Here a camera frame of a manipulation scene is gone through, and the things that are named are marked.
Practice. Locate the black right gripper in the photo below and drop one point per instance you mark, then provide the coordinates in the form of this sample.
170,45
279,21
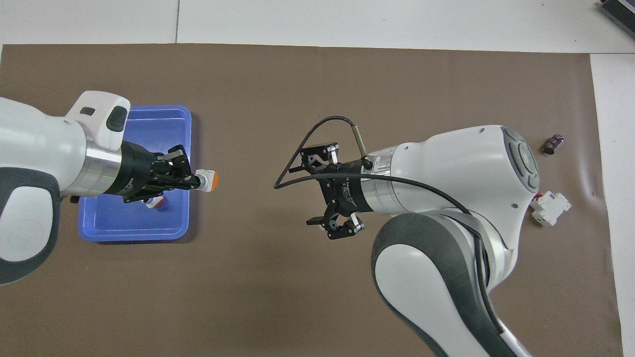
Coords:
345,191

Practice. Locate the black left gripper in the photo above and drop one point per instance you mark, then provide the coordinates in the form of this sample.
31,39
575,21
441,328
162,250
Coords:
139,173

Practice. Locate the orange white rotary switch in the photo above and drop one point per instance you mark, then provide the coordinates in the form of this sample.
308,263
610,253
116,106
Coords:
209,181

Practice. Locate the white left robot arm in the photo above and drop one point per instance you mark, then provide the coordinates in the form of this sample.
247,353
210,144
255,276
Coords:
34,144

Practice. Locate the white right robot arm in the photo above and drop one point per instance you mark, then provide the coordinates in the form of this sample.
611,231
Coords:
446,163

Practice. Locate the blue plastic tray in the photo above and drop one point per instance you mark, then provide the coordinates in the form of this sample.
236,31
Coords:
134,225

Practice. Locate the brown paper mat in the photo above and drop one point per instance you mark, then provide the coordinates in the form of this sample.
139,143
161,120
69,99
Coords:
297,287

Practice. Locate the white red circuit breaker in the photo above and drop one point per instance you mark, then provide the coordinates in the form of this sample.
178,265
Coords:
550,208

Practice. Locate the small black terminal block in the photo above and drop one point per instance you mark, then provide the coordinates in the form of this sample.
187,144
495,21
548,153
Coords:
553,144

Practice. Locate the grey ribbed device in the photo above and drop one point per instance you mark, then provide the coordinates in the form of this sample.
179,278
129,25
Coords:
620,10

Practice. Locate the blue white rotary switch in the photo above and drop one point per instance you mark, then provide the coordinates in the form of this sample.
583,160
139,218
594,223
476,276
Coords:
156,202

